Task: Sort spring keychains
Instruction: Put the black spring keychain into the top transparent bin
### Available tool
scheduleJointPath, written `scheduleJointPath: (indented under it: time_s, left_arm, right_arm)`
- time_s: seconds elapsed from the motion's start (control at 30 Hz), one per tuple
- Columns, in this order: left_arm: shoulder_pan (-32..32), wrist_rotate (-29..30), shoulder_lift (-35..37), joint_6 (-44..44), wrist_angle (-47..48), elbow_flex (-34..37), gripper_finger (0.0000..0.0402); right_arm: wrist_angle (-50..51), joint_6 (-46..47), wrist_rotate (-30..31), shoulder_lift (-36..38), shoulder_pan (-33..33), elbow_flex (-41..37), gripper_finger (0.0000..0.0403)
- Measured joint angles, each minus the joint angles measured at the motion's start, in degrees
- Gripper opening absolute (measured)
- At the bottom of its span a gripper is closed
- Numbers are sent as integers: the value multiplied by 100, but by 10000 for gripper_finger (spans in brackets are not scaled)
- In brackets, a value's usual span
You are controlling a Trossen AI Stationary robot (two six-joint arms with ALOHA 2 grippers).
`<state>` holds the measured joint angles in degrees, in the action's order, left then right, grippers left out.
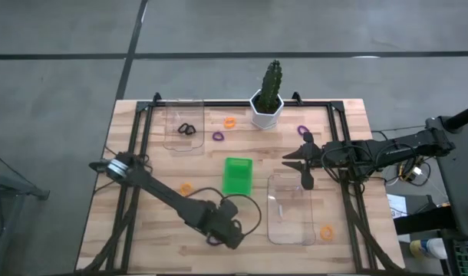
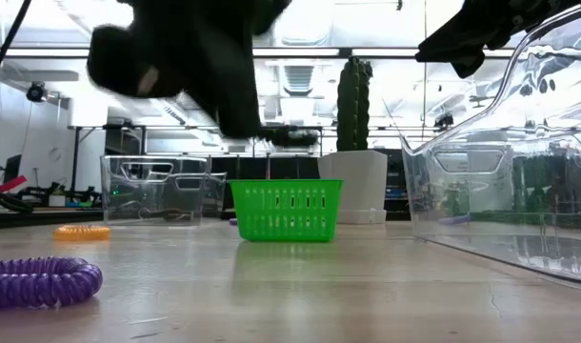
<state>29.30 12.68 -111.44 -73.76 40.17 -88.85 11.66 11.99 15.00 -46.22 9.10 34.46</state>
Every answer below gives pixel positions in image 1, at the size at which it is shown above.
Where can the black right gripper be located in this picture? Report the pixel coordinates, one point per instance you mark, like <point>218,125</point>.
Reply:
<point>316,159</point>

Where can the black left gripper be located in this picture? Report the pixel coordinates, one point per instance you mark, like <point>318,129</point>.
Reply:
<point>222,224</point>

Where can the clear plastic bin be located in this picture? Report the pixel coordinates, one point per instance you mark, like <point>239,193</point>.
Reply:
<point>172,142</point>
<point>291,222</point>

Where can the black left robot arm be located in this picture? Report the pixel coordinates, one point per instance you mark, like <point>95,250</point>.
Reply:
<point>161,189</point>

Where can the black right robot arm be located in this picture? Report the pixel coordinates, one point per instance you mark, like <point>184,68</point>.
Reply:
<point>391,151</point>

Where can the green plastic basket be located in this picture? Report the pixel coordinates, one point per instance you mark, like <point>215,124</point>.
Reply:
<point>238,180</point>

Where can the tall green cactus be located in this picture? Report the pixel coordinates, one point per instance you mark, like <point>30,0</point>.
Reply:
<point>270,84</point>

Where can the white paper sheet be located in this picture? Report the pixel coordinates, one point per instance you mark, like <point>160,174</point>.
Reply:
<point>397,205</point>

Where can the white plastic bottle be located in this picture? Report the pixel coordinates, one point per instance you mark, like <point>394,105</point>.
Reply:
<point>429,248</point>

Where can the black equipment cart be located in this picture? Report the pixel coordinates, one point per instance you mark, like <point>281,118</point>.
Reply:
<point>460,172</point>

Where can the grey metal stand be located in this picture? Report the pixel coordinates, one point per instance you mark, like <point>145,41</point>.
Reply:
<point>11,186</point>

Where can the black table frame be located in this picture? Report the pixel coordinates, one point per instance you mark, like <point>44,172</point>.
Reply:
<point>218,103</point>

